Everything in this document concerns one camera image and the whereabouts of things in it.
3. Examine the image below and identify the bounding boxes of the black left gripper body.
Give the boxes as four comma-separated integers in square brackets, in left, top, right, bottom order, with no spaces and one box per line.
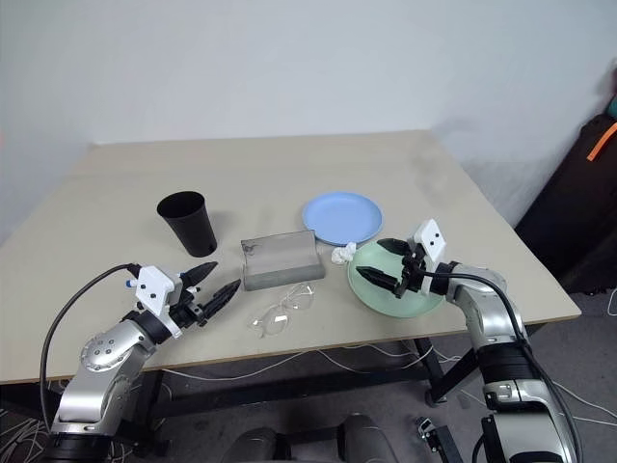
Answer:
[168,272,211,329]

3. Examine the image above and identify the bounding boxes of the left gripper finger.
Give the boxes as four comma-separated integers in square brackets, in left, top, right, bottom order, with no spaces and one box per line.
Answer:
[198,278,242,325]
[184,260,220,286]

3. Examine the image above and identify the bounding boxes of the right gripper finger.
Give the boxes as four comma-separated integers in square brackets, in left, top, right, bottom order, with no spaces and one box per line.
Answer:
[377,238,411,258]
[355,265,402,292]

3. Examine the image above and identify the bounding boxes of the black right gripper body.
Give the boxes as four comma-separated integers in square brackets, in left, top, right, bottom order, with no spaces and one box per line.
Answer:
[392,243,430,299]

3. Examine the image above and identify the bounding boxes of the green plate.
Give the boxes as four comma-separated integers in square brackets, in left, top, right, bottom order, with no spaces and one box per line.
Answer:
[347,240,447,319]

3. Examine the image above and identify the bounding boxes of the white tissue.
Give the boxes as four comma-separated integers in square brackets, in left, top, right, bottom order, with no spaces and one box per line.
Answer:
[330,242,358,265]

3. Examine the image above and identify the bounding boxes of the clear frame glasses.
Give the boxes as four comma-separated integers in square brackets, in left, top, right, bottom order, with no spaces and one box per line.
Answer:
[248,283,317,340]

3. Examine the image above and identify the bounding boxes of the blue capped white marker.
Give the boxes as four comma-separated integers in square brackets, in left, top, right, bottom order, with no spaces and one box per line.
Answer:
[123,277,201,294]

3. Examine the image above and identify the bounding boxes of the grey glasses case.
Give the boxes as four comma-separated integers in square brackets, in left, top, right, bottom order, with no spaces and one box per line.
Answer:
[239,230,327,292]

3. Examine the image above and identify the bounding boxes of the black plastic cup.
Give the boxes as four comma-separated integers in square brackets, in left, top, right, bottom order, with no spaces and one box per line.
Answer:
[156,191,218,259]

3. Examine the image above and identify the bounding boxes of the blue plate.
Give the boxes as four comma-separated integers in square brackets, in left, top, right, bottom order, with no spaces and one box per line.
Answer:
[302,191,386,246]

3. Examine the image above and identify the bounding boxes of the dark rounded shape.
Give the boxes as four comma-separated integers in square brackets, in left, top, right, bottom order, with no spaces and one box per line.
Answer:
[230,426,291,463]

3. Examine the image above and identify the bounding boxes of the small black device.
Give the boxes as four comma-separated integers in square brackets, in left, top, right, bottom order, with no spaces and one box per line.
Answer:
[415,417,457,463]

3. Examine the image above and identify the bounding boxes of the large black bag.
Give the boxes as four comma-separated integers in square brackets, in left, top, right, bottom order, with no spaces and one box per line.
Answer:
[513,113,617,295]

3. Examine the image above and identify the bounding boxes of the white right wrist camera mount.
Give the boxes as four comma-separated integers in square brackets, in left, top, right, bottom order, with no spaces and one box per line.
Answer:
[407,218,447,296]

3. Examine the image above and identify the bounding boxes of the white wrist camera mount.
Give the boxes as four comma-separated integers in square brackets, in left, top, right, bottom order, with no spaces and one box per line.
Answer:
[134,265,185,339]
[407,218,447,296]

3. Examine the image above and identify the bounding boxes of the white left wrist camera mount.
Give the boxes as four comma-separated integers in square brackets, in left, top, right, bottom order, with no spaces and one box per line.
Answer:
[134,265,185,339]

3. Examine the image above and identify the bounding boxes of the black metal table frame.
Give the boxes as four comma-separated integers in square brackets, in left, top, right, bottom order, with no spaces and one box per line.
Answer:
[139,332,478,459]

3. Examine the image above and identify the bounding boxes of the tangled white floor cables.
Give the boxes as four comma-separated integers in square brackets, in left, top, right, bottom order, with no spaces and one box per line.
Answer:
[0,409,64,463]

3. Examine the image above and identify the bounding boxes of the orange strap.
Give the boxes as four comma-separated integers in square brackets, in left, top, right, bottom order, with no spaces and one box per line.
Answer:
[587,123,617,163]

